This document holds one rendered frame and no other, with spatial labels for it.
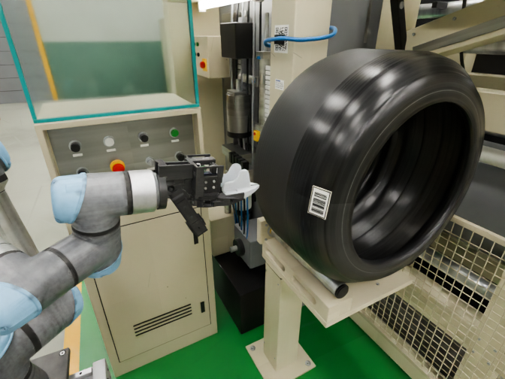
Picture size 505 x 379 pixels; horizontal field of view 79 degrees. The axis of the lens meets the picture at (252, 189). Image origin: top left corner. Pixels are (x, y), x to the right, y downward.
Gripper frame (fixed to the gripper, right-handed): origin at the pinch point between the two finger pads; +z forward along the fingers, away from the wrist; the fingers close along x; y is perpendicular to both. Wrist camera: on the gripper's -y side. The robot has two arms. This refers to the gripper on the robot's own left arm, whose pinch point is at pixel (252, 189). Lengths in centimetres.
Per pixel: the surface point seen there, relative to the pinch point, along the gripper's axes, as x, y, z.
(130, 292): 64, -76, -18
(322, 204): -11.3, 0.7, 9.4
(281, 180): 0.4, 1.3, 7.4
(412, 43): 20, 35, 64
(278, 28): 37, 34, 25
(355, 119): -9.8, 17.0, 14.8
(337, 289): -7.7, -28.6, 25.2
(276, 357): 29, -107, 42
